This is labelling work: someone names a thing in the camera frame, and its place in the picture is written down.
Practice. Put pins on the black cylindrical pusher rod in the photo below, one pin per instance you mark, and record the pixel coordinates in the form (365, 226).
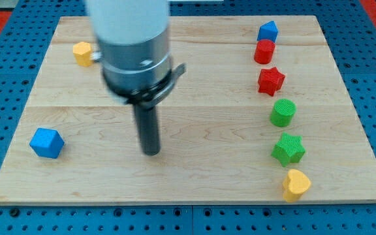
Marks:
(148, 129)

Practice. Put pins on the yellow hexagon block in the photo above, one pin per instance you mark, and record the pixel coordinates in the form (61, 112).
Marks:
(82, 53)

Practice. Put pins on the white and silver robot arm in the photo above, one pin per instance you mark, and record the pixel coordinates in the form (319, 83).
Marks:
(135, 58)

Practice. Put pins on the blue cube block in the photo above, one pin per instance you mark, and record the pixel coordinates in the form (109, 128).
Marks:
(47, 143)

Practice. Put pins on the light wooden board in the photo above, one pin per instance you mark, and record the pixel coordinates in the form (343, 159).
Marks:
(216, 133)

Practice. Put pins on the red star block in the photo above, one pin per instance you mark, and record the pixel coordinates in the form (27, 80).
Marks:
(270, 81)

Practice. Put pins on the green cylinder block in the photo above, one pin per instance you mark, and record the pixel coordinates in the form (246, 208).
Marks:
(282, 112)

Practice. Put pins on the red cylinder block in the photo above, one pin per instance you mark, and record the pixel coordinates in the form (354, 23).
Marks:
(264, 51)

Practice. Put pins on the green star block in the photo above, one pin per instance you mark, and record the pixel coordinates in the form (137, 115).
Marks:
(288, 149)

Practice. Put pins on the blue pentagon block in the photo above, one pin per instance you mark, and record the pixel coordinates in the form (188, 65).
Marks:
(268, 31)

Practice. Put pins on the yellow heart block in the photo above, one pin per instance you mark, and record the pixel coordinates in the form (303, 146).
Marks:
(295, 184)

